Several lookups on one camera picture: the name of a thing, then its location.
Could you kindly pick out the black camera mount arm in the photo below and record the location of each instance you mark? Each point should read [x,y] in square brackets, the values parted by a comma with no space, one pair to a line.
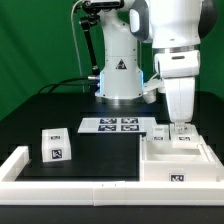
[90,36]

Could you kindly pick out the white cabinet body box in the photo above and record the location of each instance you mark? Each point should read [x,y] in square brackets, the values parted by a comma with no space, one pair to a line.
[167,161]

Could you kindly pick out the white cabinet top block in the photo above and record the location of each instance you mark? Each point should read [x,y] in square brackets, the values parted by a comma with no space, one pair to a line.
[55,145]

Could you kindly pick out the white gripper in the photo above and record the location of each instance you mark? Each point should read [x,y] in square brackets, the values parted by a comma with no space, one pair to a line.
[180,94]

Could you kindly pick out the white U-shaped boundary frame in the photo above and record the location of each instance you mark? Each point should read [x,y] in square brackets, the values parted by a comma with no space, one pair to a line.
[13,192]

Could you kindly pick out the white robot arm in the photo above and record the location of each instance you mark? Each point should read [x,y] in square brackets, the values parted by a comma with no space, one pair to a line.
[174,28]

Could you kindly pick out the white marker base plate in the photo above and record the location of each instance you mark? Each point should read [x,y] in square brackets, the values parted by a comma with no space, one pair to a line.
[116,125]

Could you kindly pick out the white cabinet door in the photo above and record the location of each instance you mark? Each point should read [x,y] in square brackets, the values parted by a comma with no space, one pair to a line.
[158,133]
[188,138]

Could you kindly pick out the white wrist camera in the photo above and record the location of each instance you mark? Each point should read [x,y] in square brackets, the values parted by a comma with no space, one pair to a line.
[171,65]

